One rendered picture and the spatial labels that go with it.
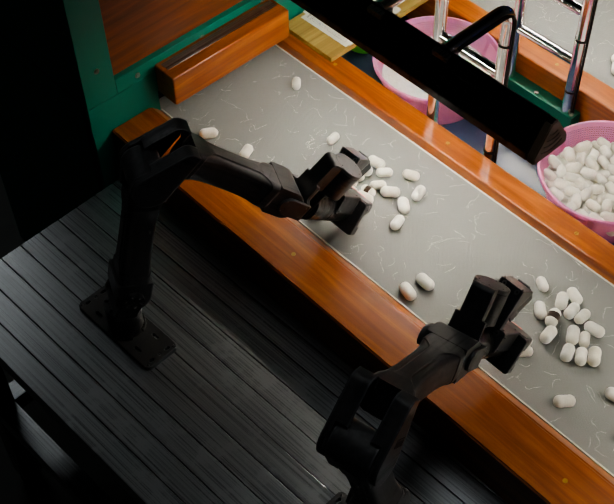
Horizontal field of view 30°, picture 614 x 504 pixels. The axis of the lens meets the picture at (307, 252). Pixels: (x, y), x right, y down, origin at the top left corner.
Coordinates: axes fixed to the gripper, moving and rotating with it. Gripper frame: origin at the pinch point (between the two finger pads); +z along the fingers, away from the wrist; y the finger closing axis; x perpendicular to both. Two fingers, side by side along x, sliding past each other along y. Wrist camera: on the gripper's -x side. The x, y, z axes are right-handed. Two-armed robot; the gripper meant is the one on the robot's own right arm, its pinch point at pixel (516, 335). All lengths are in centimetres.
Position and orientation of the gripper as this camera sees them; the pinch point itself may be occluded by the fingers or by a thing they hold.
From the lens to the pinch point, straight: 191.2
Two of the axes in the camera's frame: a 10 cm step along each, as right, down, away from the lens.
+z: 5.7, 0.1, 8.2
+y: -6.8, -5.6, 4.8
